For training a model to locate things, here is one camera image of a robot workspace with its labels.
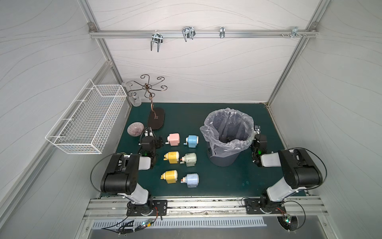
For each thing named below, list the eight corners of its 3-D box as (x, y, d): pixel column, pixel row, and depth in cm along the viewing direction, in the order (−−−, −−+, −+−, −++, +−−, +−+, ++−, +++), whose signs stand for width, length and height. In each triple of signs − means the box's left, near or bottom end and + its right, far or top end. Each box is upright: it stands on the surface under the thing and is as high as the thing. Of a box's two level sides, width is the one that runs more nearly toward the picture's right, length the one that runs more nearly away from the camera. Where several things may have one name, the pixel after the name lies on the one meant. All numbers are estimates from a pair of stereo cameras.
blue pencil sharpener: (184, 150, 99) (183, 141, 91) (184, 143, 102) (183, 135, 94) (198, 150, 99) (198, 141, 91) (198, 143, 102) (198, 135, 94)
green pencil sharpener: (181, 166, 89) (180, 160, 83) (181, 158, 92) (180, 152, 86) (196, 166, 89) (196, 160, 83) (196, 158, 92) (196, 152, 86)
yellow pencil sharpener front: (161, 183, 81) (159, 180, 76) (163, 173, 84) (161, 170, 80) (177, 183, 81) (175, 180, 76) (177, 173, 84) (176, 170, 80)
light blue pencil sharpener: (181, 187, 81) (180, 183, 75) (182, 178, 85) (181, 173, 78) (198, 187, 81) (198, 183, 75) (198, 178, 85) (198, 173, 78)
